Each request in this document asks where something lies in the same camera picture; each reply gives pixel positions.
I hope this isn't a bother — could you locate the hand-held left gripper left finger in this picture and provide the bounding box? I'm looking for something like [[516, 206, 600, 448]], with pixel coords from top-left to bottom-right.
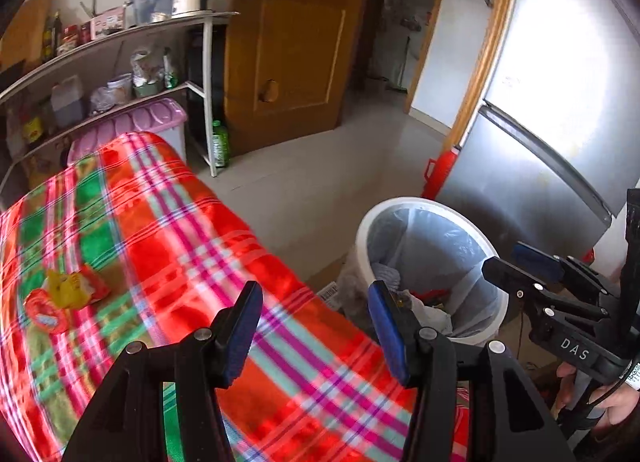
[[60, 281, 264, 462]]

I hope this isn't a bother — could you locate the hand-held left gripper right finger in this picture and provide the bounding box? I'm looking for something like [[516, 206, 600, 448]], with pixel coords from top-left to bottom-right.
[[367, 281, 576, 462]]

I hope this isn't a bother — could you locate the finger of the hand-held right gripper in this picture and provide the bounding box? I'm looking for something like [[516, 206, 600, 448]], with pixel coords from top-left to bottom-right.
[[515, 241, 608, 293], [482, 256, 608, 320]]

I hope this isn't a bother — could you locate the white round trash bin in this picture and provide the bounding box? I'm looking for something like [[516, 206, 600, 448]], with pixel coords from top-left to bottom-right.
[[342, 197, 511, 348]]

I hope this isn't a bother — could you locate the person's right forearm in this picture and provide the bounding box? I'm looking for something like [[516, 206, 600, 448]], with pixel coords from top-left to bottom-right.
[[575, 422, 640, 462]]

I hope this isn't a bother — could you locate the person's right hand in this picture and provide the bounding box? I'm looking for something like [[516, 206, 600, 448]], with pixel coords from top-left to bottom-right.
[[555, 362, 640, 430]]

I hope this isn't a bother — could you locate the clear plastic bin liner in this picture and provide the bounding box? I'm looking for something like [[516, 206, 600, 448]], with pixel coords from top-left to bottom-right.
[[337, 207, 506, 338]]

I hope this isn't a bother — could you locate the red green plaid blanket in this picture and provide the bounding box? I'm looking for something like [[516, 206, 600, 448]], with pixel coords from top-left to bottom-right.
[[0, 132, 471, 462]]

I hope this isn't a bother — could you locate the red plastic container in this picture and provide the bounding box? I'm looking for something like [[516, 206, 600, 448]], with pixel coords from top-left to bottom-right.
[[422, 147, 461, 200]]

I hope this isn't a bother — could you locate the yellow red crumpled wrapper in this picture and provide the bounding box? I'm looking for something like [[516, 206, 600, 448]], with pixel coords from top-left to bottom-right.
[[42, 265, 112, 313]]

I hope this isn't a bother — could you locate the silver refrigerator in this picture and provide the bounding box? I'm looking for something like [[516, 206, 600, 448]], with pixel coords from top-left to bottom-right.
[[435, 0, 640, 268]]

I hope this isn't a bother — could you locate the green plastic bottle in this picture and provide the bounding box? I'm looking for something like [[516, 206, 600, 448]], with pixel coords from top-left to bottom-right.
[[211, 119, 232, 168]]

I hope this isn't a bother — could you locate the red round lid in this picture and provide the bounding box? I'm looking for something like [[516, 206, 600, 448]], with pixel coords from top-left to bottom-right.
[[24, 288, 68, 333]]

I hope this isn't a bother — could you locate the green mop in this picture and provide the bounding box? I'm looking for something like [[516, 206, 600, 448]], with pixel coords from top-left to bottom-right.
[[390, 37, 411, 93]]

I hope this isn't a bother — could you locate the pink lidded storage box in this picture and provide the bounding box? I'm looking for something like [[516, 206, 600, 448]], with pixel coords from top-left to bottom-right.
[[67, 97, 188, 168]]

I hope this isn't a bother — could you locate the clear plastic bag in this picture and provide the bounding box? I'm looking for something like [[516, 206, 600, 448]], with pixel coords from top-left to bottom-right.
[[90, 73, 133, 116]]

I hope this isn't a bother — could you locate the white crumpled shelf bag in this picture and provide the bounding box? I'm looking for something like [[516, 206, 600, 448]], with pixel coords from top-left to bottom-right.
[[130, 46, 180, 98]]

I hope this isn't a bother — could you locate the clear plastic oil jug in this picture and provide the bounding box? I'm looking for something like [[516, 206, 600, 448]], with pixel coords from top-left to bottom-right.
[[51, 75, 86, 128]]

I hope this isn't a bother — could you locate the yellow label bottle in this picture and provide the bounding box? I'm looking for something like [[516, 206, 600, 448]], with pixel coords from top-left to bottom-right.
[[20, 110, 46, 145]]

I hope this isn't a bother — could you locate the wooden door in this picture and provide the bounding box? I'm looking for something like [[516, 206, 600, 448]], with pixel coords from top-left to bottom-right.
[[223, 0, 376, 155]]

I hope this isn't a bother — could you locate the grey metal shelf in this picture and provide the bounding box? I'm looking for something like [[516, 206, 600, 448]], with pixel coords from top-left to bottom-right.
[[0, 11, 241, 203]]

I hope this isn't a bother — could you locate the pink printed box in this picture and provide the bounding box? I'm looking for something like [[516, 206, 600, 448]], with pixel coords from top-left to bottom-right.
[[90, 7, 127, 40]]

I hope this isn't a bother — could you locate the clear plastic pitcher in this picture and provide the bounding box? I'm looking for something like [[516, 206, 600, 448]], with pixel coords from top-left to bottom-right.
[[125, 0, 176, 28]]

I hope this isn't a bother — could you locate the red food box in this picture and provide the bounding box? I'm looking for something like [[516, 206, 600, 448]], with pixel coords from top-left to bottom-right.
[[57, 22, 93, 56]]

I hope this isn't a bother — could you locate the wooden board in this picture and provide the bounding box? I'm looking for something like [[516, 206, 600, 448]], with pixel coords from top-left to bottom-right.
[[0, 0, 55, 73]]

